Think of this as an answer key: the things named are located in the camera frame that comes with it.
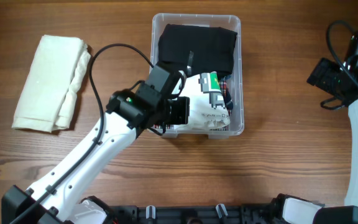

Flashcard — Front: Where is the black garment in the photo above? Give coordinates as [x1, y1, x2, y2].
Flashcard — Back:
[158, 24, 237, 78]

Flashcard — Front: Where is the white printed t-shirt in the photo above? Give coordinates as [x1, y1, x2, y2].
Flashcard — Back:
[172, 71, 231, 131]

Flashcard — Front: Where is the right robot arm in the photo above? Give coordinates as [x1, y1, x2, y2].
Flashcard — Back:
[266, 32, 358, 223]

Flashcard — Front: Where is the red navy plaid shirt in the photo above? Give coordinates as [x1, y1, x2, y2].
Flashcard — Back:
[154, 77, 234, 131]

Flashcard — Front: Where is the cream white cloth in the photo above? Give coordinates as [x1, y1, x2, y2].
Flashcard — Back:
[12, 35, 91, 133]

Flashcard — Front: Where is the clear plastic storage container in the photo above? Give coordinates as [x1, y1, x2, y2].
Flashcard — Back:
[150, 13, 244, 139]

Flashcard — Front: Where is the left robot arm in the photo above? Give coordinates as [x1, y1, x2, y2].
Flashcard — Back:
[1, 63, 190, 223]

